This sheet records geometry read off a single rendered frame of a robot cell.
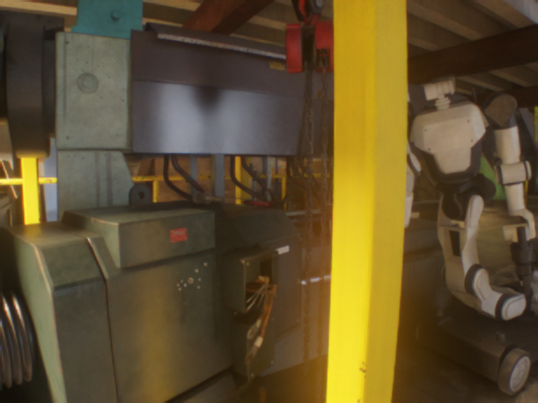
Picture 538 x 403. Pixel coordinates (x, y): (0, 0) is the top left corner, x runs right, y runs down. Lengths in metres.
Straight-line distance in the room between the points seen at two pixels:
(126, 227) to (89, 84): 0.81
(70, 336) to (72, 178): 0.80
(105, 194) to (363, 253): 1.03
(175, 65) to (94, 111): 0.36
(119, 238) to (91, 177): 0.72
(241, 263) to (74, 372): 0.40
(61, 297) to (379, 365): 0.59
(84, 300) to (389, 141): 0.60
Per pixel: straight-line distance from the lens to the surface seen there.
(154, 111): 1.40
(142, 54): 1.46
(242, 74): 1.58
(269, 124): 1.59
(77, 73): 1.44
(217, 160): 1.47
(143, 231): 0.72
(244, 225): 0.97
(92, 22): 1.51
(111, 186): 1.41
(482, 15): 2.84
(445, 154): 1.54
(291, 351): 1.82
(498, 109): 1.57
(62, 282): 0.68
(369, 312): 0.65
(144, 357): 0.81
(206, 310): 0.87
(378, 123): 0.61
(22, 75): 1.31
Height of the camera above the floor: 0.98
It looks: 6 degrees down
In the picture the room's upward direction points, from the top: straight up
